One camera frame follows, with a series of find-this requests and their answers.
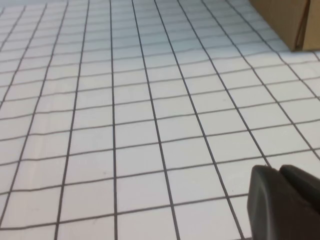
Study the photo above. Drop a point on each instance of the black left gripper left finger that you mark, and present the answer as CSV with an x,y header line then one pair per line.
x,y
275,215

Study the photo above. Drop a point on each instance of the brown cardboard outer box sleeve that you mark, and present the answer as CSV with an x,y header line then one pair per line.
x,y
280,17

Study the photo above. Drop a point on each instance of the white black-grid tablecloth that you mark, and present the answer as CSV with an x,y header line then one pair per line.
x,y
125,125

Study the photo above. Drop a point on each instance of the brown cardboard drawer with window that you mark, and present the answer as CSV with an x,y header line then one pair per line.
x,y
313,25

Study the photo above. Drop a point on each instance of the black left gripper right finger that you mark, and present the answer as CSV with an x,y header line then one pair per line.
x,y
305,187

